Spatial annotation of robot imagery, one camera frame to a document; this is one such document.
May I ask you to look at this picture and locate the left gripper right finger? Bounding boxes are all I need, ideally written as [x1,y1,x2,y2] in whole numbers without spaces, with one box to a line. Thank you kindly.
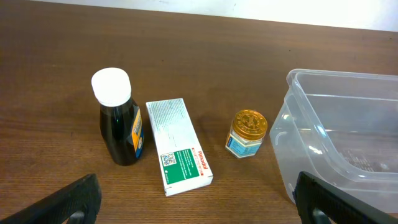
[293,171,397,224]

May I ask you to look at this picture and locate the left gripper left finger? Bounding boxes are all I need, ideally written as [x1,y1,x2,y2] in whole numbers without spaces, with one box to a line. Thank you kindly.
[1,174,102,224]

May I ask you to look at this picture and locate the dark syrup bottle white cap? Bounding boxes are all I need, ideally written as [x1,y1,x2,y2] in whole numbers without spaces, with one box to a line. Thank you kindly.
[91,67,144,166]

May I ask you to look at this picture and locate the white green Panadol box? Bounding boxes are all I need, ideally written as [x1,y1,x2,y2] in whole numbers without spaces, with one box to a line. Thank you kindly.
[146,98,213,196]

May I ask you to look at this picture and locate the small jar gold lid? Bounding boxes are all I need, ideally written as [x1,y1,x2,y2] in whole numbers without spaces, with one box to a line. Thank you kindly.
[225,110,268,159]

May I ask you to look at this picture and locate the clear plastic container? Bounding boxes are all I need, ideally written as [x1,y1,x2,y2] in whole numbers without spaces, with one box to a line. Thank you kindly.
[269,69,397,213]

